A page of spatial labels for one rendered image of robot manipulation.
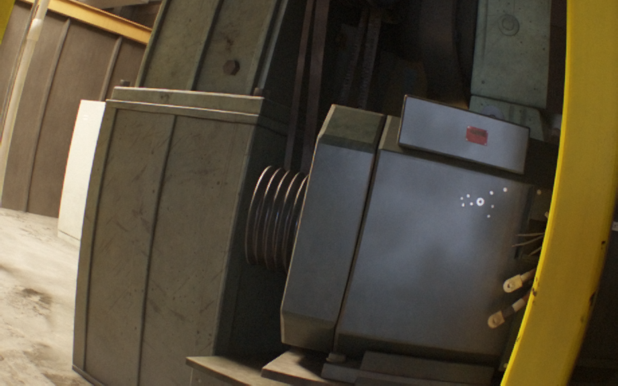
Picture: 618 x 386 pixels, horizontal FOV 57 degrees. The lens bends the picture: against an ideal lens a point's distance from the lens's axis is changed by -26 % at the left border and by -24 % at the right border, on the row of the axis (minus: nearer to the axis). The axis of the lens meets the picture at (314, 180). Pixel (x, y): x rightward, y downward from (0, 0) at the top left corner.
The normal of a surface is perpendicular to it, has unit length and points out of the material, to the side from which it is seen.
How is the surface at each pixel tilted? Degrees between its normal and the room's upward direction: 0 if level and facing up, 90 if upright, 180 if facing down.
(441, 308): 90
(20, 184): 90
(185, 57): 90
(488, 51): 90
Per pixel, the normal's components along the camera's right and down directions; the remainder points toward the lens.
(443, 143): -0.18, -0.07
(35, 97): 0.85, 0.17
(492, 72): -0.48, -0.13
